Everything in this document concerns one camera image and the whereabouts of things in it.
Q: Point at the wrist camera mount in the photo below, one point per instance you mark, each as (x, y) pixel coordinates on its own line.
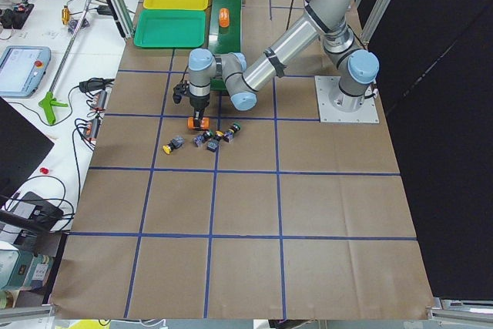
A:
(180, 91)

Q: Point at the green push button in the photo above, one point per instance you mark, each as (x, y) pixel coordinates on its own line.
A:
(202, 138)
(231, 132)

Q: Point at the yellow push button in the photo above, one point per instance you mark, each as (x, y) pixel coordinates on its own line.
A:
(175, 143)
(214, 143)

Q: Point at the orange 4680 cylinder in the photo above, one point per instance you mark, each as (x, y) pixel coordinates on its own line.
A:
(190, 123)
(224, 18)

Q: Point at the green plastic tray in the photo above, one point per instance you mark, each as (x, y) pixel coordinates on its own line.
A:
(170, 29)

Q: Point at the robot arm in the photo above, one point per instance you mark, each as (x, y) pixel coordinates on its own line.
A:
(322, 19)

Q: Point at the black monitor corner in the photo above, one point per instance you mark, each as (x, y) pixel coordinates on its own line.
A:
(23, 148)

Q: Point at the green conveyor belt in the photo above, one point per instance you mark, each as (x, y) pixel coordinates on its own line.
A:
(225, 31)

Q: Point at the green grabber tool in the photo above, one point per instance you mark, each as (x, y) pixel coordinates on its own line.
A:
(49, 101)

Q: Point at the black power adapter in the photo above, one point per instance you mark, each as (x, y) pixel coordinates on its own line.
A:
(41, 212)

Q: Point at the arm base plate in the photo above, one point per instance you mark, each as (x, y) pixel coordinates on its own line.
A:
(336, 107)

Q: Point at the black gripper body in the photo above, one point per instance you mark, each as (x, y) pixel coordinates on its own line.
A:
(199, 102)

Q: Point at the grey teach pendant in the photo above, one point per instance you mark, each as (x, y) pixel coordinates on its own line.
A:
(22, 69)

